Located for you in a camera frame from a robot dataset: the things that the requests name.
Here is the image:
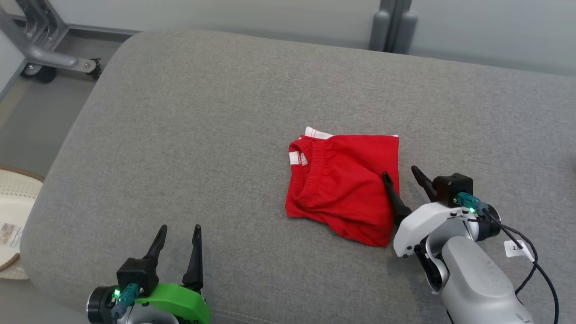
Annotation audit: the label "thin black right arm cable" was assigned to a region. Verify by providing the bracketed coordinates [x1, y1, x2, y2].
[484, 211, 561, 324]

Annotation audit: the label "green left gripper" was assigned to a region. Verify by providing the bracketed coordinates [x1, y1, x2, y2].
[135, 224, 211, 324]

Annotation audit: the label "grey metal frame with caster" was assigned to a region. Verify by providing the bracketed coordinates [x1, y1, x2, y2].
[0, 0, 102, 84]

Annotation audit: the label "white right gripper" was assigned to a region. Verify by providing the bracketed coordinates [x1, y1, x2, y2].
[382, 166, 480, 258]

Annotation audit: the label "teal left camera plug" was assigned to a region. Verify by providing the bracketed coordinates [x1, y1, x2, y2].
[110, 283, 139, 320]

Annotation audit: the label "white cable label tag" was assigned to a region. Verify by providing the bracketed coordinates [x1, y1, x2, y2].
[504, 240, 534, 259]

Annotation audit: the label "teal camera plug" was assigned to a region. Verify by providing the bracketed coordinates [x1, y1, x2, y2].
[454, 192, 489, 216]
[110, 283, 139, 320]

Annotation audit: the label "round wicker laundry basket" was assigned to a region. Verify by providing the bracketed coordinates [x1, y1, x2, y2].
[0, 165, 45, 280]

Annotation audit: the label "red shorts with white stripe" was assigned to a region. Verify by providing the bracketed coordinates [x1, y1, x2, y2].
[285, 127, 400, 248]

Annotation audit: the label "grey metal partition post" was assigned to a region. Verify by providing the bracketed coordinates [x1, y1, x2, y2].
[369, 0, 418, 54]

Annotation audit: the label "teal right camera plug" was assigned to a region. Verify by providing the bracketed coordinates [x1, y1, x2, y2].
[454, 192, 489, 216]

